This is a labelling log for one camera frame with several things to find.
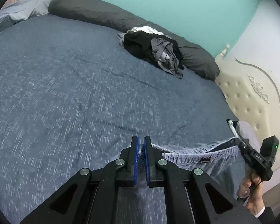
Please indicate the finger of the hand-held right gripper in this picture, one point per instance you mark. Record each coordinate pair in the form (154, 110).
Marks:
(240, 145)

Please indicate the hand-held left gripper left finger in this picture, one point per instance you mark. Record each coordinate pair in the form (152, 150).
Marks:
(136, 163)

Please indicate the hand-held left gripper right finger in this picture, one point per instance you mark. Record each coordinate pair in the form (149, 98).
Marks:
(147, 165)

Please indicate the blue plaid shorts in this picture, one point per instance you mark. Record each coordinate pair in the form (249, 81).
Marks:
(189, 156)

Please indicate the person's right forearm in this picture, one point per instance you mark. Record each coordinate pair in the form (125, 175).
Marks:
(267, 217)

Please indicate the person's right hand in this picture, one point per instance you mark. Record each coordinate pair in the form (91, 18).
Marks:
(255, 200)

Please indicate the folded grey shirt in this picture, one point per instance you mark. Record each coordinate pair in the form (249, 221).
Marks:
(247, 130)

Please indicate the cream tufted headboard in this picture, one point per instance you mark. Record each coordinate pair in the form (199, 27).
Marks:
(247, 102)

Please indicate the dark grey garment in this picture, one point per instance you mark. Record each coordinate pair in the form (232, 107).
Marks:
(170, 63)

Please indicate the black garment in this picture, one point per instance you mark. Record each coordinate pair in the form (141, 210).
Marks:
(137, 44)

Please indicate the light grey garment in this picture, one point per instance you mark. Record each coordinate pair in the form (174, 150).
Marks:
(120, 38)

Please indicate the white garment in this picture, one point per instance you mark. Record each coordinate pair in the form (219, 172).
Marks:
(142, 29)

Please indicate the long dark grey pillow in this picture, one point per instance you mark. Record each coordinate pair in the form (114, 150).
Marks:
(84, 7)

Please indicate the light grey duvet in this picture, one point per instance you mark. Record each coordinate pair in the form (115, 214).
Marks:
(14, 14)

